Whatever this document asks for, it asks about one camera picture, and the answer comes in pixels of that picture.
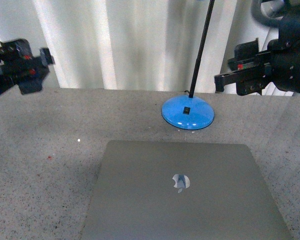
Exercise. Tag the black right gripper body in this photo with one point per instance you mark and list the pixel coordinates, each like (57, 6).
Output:
(281, 59)

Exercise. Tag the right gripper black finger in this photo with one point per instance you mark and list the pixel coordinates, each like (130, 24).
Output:
(248, 80)

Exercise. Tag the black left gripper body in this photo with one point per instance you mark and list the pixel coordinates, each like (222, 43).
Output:
(19, 67)

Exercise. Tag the grey laptop computer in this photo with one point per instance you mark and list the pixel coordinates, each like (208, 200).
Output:
(150, 190)

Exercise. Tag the blue desk lamp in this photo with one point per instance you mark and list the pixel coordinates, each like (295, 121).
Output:
(189, 112)

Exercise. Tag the white pleated curtain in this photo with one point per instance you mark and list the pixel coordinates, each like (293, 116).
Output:
(111, 44)

